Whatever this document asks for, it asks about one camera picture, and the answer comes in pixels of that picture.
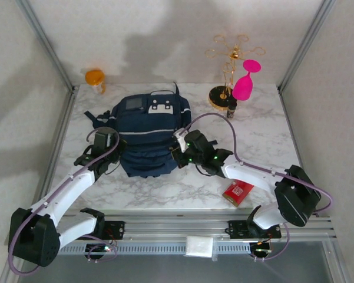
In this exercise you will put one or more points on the red box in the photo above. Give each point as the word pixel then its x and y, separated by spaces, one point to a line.
pixel 237 191

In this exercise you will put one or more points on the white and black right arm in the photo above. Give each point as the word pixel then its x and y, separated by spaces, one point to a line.
pixel 253 177

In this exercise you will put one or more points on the small dark bottle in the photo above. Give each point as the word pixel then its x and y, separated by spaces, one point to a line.
pixel 231 112

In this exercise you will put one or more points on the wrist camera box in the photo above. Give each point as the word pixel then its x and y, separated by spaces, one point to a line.
pixel 109 140
pixel 181 141

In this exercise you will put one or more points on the drink cup with orange lid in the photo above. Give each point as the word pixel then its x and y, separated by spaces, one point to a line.
pixel 95 78

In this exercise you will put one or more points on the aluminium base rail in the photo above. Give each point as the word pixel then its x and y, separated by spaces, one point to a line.
pixel 165 224

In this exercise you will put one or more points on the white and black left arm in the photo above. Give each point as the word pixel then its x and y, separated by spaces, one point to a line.
pixel 70 188

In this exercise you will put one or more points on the navy blue student backpack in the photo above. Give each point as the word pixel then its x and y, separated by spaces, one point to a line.
pixel 147 123

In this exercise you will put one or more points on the aluminium frame post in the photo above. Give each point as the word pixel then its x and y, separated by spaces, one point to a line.
pixel 303 50
pixel 50 50

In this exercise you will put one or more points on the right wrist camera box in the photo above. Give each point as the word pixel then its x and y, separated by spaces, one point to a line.
pixel 181 141

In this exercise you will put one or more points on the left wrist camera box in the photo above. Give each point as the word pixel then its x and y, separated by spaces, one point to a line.
pixel 109 140

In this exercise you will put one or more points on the white packet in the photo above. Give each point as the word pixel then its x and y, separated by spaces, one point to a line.
pixel 198 247

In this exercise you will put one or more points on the pink wine glass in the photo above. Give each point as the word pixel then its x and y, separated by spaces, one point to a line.
pixel 244 87

